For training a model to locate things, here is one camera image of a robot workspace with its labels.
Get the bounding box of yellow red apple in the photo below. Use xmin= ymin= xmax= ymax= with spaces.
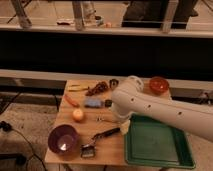
xmin=72 ymin=109 xmax=84 ymax=122

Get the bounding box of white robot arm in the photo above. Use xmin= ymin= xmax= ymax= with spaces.
xmin=111 ymin=76 xmax=213 ymax=142

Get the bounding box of small metal cup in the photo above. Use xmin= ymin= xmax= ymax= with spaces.
xmin=109 ymin=79 xmax=119 ymax=90

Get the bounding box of green plastic tray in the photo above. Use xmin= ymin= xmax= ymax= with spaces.
xmin=124 ymin=114 xmax=195 ymax=169

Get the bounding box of black rectangular block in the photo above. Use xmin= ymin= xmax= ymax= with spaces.
xmin=105 ymin=99 xmax=112 ymax=108

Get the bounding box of blue sponge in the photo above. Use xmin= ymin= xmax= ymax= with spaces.
xmin=84 ymin=98 xmax=102 ymax=108

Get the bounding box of brown dried bunch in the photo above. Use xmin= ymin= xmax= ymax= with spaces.
xmin=86 ymin=81 xmax=109 ymax=96

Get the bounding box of red bowl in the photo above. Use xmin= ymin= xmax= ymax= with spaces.
xmin=149 ymin=77 xmax=169 ymax=95

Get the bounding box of orange carrot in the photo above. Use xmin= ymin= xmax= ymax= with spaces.
xmin=64 ymin=94 xmax=80 ymax=108

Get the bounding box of purple bowl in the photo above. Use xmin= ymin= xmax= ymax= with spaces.
xmin=48 ymin=124 xmax=79 ymax=155

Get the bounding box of yellow handled tool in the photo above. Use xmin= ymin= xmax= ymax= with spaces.
xmin=68 ymin=85 xmax=89 ymax=92

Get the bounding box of black floor cable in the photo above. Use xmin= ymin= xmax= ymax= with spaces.
xmin=0 ymin=121 xmax=48 ymax=171

